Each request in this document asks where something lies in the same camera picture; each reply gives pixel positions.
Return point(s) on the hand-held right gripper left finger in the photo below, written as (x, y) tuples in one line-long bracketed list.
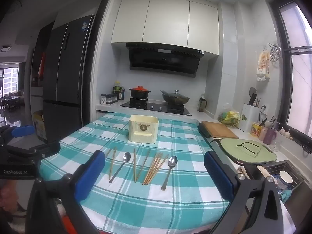
[(90, 175)]

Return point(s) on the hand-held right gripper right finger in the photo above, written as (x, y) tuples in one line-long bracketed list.
[(218, 175)]

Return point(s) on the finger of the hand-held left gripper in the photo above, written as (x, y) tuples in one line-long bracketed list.
[(46, 149), (23, 131)]

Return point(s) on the metal spoon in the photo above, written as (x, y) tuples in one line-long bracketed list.
[(126, 156), (173, 161)]

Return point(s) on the cream utensil holder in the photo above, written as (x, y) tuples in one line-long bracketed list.
[(143, 136)]

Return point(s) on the person's left hand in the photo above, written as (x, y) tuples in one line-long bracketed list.
[(6, 197)]

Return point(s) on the cardboard box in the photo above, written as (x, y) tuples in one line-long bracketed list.
[(40, 126)]

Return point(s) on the dark dining table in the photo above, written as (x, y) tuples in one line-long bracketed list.
[(7, 101)]

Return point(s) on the wooden cutting board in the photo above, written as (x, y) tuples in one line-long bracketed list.
[(219, 129)]

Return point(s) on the teal checkered tablecloth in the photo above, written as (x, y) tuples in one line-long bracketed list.
[(185, 139)]

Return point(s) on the yellow printed mug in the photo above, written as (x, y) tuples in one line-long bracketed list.
[(256, 130)]

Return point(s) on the clear bag yellow green contents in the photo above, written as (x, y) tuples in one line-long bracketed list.
[(229, 117)]

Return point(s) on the pink cup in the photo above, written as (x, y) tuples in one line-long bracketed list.
[(263, 134)]

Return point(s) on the purple bottle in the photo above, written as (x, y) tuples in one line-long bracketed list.
[(269, 136)]

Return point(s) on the white knife block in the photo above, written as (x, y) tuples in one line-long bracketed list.
[(251, 119)]

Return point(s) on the dark refrigerator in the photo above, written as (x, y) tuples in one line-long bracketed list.
[(63, 78)]

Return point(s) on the white bowl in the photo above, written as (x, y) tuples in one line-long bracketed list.
[(285, 177)]

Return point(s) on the red hanging cloth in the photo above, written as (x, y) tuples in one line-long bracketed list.
[(42, 65)]

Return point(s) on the dark glass kettle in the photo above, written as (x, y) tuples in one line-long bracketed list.
[(201, 105)]

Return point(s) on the garlic bulbs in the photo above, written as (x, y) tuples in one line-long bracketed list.
[(285, 132)]

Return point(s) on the ceiling vent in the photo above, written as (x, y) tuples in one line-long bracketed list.
[(4, 48)]

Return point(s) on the dark sauce bottle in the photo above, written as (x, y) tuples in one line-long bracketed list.
[(121, 94)]

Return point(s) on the wok with glass lid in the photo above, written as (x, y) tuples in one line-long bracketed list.
[(175, 98)]

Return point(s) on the yellow-capped bottle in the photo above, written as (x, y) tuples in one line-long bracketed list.
[(117, 89)]

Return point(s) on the black spatula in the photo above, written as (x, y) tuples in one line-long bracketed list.
[(252, 91)]

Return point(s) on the black gas cooktop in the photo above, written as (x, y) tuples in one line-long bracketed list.
[(156, 107)]

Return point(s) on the black clay pot orange lid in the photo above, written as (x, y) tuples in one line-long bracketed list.
[(139, 93)]

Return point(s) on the hanging printed bag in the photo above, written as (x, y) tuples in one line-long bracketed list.
[(263, 65)]

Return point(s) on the kitchen window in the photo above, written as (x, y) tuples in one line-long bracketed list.
[(302, 90)]

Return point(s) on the black range hood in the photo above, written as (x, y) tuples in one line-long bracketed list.
[(163, 61)]

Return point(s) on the metal steaming rack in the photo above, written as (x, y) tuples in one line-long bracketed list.
[(277, 45)]

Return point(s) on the wall socket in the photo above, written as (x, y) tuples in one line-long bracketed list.
[(263, 108)]

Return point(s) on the white wall cabinet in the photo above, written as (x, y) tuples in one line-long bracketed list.
[(165, 22)]

